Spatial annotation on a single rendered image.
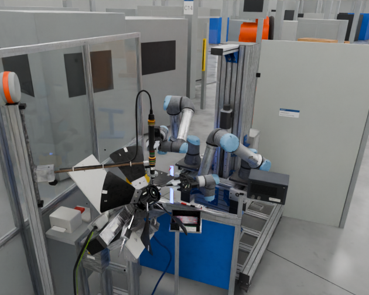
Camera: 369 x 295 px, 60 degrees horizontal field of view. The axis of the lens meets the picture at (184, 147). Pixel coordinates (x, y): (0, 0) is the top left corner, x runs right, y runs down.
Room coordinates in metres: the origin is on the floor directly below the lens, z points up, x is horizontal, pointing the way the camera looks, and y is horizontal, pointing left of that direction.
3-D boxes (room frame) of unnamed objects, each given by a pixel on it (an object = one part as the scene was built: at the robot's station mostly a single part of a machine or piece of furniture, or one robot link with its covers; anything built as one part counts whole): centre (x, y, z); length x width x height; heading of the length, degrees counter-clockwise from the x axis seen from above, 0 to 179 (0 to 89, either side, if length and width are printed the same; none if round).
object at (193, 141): (2.52, -0.07, 1.20); 0.13 x 0.12 x 0.14; 78
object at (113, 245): (1.49, 0.37, 1.03); 0.15 x 0.10 x 0.14; 71
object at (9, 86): (1.59, 0.89, 1.88); 0.17 x 0.15 x 0.16; 161
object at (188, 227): (1.93, -0.02, 0.85); 0.22 x 0.17 x 0.07; 87
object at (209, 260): (2.11, -0.01, 0.45); 0.82 x 0.01 x 0.66; 71
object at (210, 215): (2.11, -0.01, 0.82); 0.90 x 0.04 x 0.08; 71
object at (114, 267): (1.74, 0.45, 0.56); 0.19 x 0.04 x 0.04; 71
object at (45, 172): (1.62, 0.80, 1.38); 0.10 x 0.07 x 0.08; 106
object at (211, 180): (1.94, -0.19, 1.17); 0.11 x 0.08 x 0.09; 108
